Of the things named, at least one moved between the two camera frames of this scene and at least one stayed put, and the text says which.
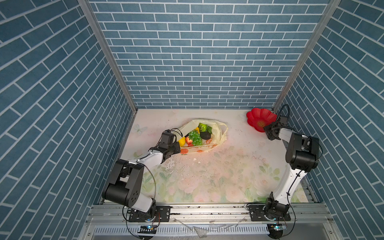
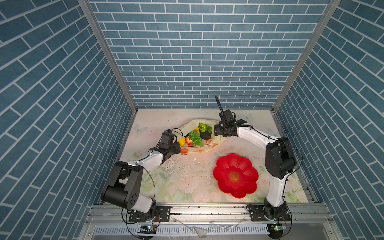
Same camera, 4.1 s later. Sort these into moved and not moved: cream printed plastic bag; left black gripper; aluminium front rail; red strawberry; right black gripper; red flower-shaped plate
Moved: red flower-shaped plate; right black gripper
Not moved: left black gripper; cream printed plastic bag; red strawberry; aluminium front rail
